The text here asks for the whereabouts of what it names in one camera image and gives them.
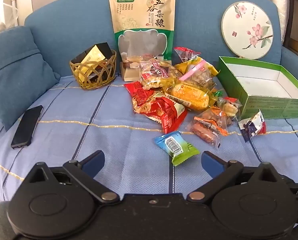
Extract red packet with white panel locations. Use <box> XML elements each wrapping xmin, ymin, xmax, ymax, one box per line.
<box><xmin>145</xmin><ymin>97</ymin><xmax>188</xmax><ymax>134</ymax></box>

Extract yellow snack packet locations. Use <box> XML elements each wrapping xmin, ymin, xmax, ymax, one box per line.
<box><xmin>175</xmin><ymin>56</ymin><xmax>219</xmax><ymax>90</ymax></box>

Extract clear red dried fruit packet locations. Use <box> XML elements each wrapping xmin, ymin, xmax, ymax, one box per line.
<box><xmin>174</xmin><ymin>46</ymin><xmax>202</xmax><ymax>62</ymax></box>

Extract navy white red small packet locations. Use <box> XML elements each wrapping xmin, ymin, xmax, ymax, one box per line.
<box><xmin>238</xmin><ymin>109</ymin><xmax>267</xmax><ymax>143</ymax></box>

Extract blue fabric sofa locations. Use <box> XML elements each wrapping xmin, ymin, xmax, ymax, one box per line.
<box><xmin>24</xmin><ymin>0</ymin><xmax>298</xmax><ymax>120</ymax></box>

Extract yellow corn packet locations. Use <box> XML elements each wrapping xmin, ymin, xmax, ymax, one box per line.
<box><xmin>165</xmin><ymin>84</ymin><xmax>210</xmax><ymax>112</ymax></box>

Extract blue pillow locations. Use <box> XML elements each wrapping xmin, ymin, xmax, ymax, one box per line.
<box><xmin>0</xmin><ymin>26</ymin><xmax>61</xmax><ymax>132</ymax></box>

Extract black and gold packets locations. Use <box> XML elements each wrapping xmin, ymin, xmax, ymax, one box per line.
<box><xmin>71</xmin><ymin>42</ymin><xmax>114</xmax><ymax>79</ymax></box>

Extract light blue striped blanket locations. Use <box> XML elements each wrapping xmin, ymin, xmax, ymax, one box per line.
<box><xmin>0</xmin><ymin>75</ymin><xmax>298</xmax><ymax>203</ymax></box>

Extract blue and green snack packet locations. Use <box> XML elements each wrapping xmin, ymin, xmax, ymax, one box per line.
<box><xmin>154</xmin><ymin>131</ymin><xmax>200</xmax><ymax>167</ymax></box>

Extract black smartphone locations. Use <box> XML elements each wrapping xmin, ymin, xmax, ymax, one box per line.
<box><xmin>11</xmin><ymin>105</ymin><xmax>44</xmax><ymax>150</ymax></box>

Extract clear small pastry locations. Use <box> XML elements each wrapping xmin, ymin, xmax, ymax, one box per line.
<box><xmin>222</xmin><ymin>97</ymin><xmax>242</xmax><ymax>121</ymax></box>

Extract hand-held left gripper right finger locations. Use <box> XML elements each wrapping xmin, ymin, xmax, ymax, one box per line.
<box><xmin>187</xmin><ymin>151</ymin><xmax>282</xmax><ymax>203</ymax></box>

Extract yellow foil packet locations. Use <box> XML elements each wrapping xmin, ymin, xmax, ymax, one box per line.
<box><xmin>74</xmin><ymin>49</ymin><xmax>107</xmax><ymax>80</ymax></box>

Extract white plastic roll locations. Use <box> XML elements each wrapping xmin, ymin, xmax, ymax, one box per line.
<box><xmin>270</xmin><ymin>0</ymin><xmax>297</xmax><ymax>45</ymax></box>

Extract round floral fan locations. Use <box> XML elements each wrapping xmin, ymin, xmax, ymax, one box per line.
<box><xmin>221</xmin><ymin>1</ymin><xmax>274</xmax><ymax>60</ymax></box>

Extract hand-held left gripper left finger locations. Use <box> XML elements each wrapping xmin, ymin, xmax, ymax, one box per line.
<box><xmin>26</xmin><ymin>150</ymin><xmax>121</xmax><ymax>203</ymax></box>

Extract green cardboard box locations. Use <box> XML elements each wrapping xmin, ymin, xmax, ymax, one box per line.
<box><xmin>216</xmin><ymin>56</ymin><xmax>298</xmax><ymax>120</ymax></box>

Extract clear chips packet dark label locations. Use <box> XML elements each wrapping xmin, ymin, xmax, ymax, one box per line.
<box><xmin>139</xmin><ymin>59</ymin><xmax>182</xmax><ymax>90</ymax></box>

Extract large beige green grain pouch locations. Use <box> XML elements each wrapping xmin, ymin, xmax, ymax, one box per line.
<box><xmin>109</xmin><ymin>0</ymin><xmax>176</xmax><ymax>82</ymax></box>

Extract woven wicker basket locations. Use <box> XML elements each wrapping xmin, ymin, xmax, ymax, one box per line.
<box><xmin>69</xmin><ymin>50</ymin><xmax>117</xmax><ymax>90</ymax></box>

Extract white rack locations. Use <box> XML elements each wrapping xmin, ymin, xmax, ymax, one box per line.
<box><xmin>3</xmin><ymin>0</ymin><xmax>20</xmax><ymax>29</ymax></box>

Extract clear sausage packet orange label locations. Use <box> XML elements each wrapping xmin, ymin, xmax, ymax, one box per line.
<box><xmin>197</xmin><ymin>106</ymin><xmax>230</xmax><ymax>135</ymax></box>
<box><xmin>186</xmin><ymin>120</ymin><xmax>223</xmax><ymax>148</ymax></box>

